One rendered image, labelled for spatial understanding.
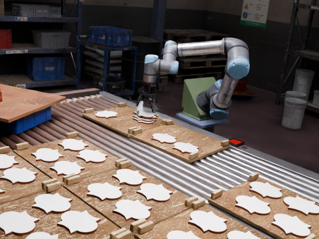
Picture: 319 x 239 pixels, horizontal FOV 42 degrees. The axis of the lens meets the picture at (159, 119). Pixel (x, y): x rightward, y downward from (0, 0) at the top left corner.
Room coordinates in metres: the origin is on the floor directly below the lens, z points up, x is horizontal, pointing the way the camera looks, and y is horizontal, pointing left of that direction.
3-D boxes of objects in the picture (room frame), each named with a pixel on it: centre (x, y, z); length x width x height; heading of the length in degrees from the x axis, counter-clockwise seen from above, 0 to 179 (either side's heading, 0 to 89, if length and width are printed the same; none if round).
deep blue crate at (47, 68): (6.35, 1.85, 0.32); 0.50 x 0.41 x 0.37; 125
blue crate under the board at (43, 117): (2.15, 0.81, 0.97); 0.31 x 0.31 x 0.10; 71
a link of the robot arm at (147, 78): (2.35, 0.08, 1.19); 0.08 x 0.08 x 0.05
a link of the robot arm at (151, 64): (2.35, 0.07, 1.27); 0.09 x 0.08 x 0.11; 89
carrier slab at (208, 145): (2.08, -0.12, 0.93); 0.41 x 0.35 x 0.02; 49
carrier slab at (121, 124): (2.35, 0.19, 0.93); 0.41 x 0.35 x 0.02; 48
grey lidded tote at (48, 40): (6.36, 1.76, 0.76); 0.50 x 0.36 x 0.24; 135
